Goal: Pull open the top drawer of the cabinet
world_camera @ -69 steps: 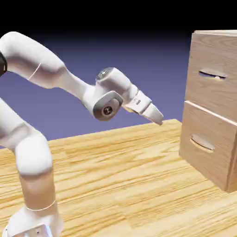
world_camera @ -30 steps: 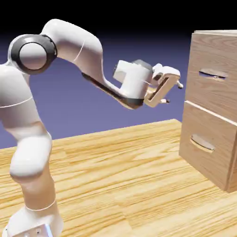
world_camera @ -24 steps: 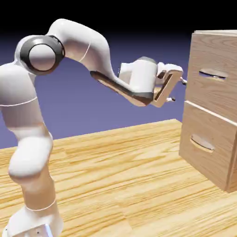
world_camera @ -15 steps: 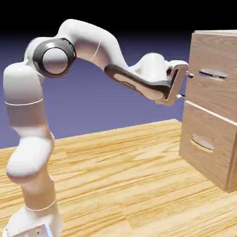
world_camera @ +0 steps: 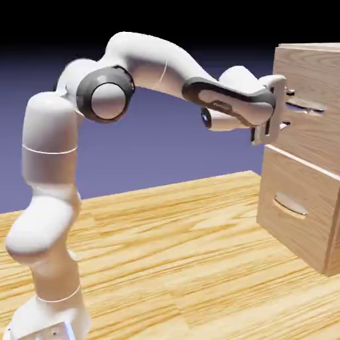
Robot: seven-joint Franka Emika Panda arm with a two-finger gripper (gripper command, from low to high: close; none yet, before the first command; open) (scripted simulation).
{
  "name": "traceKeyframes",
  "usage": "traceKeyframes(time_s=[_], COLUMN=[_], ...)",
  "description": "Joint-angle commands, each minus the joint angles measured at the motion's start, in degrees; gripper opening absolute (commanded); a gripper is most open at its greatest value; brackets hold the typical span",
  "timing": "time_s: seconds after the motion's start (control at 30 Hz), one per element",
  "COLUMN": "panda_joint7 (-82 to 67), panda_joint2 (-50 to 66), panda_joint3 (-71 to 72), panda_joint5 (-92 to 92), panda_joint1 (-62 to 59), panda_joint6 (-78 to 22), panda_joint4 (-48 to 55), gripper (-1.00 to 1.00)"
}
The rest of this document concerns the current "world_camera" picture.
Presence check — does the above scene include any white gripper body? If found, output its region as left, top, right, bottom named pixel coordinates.
left=250, top=74, right=288, bottom=146

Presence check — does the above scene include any wood drawer front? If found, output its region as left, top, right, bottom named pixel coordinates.
left=264, top=46, right=340, bottom=177
left=256, top=145, right=340, bottom=275

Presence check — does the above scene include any light wood cabinet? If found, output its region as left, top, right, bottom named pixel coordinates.
left=256, top=42, right=340, bottom=278

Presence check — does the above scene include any curved silver drawer handle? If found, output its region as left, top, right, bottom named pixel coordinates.
left=272, top=191, right=309, bottom=220
left=286, top=96, right=327, bottom=117

